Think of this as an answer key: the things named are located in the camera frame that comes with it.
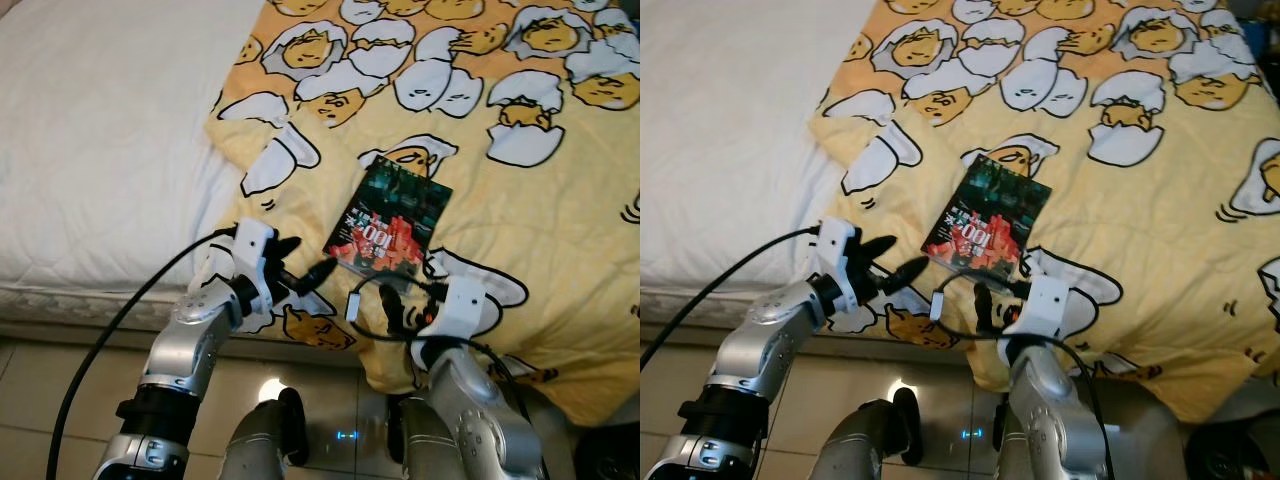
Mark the dark red-print book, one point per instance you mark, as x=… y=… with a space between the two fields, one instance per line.
x=390 y=215
x=985 y=215

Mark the yellow egg-print blanket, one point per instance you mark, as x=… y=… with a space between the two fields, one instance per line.
x=1130 y=250
x=520 y=250

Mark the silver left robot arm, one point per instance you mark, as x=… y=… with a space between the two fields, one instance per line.
x=770 y=340
x=190 y=330

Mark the grey right robot leg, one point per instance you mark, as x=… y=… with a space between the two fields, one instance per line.
x=1010 y=455
x=415 y=450

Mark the grey robot leg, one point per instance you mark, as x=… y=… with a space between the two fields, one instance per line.
x=860 y=445
x=1010 y=455
x=255 y=445
x=415 y=450

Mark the grey left robot leg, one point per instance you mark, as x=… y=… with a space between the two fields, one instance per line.
x=860 y=445
x=255 y=445

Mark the white quilted mattress pad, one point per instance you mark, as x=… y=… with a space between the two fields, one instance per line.
x=730 y=150
x=100 y=150

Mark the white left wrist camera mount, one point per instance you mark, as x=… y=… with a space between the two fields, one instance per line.
x=252 y=245
x=838 y=245

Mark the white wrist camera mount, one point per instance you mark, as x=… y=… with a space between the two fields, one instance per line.
x=1045 y=300
x=252 y=245
x=838 y=245
x=468 y=305

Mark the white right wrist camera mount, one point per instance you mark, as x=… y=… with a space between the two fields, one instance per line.
x=1045 y=300
x=468 y=305

